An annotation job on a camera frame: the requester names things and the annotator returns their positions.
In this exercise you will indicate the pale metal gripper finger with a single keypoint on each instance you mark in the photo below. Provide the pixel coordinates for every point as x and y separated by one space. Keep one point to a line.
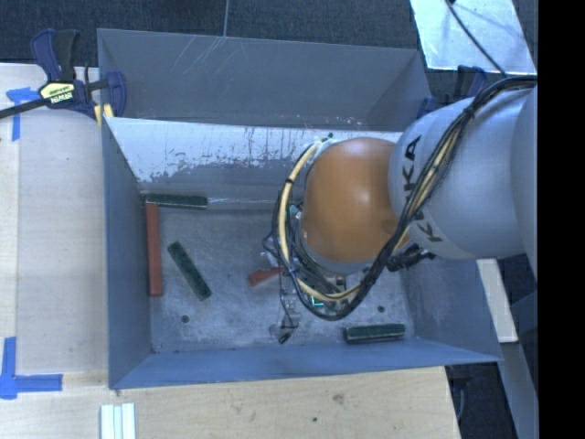
269 253
288 311

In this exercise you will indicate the red-brown flat block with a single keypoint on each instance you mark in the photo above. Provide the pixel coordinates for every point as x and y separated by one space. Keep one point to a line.
262 275
154 249

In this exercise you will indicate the grey metal bin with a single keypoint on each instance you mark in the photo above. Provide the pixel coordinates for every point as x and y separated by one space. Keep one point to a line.
219 254

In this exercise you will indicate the dark green flat block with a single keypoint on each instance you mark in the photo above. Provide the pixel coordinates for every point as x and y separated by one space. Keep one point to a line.
375 333
188 270
176 200

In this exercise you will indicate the pale wood flat board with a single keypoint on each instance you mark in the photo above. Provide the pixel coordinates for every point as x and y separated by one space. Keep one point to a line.
59 245

